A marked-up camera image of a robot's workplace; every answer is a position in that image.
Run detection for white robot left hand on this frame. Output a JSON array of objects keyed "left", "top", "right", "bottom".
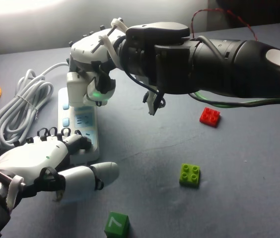
[{"left": 0, "top": 126, "right": 120, "bottom": 202}]

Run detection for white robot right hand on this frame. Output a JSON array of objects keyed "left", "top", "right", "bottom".
[{"left": 67, "top": 24, "right": 117, "bottom": 108}]

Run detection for white charger block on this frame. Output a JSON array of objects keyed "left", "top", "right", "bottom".
[{"left": 67, "top": 71, "right": 93, "bottom": 108}]

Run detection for white power strip blue sockets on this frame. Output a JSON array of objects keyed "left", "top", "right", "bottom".
[{"left": 57, "top": 87, "right": 100, "bottom": 165}]

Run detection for green number seven cube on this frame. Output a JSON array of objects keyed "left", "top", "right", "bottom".
[{"left": 104, "top": 211, "right": 131, "bottom": 238}]

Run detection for red studded brick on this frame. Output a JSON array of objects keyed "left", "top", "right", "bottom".
[{"left": 199, "top": 107, "right": 221, "bottom": 128}]

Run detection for lime green studded brick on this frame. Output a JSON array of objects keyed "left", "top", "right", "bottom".
[{"left": 179, "top": 163, "right": 202, "bottom": 189}]

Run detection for grey table cloth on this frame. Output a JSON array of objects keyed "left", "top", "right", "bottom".
[{"left": 0, "top": 21, "right": 280, "bottom": 238}]

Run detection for grey coiled power cable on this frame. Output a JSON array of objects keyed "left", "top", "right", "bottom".
[{"left": 0, "top": 61, "right": 69, "bottom": 149}]

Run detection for thin red wire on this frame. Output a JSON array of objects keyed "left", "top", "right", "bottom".
[{"left": 191, "top": 8, "right": 259, "bottom": 42}]

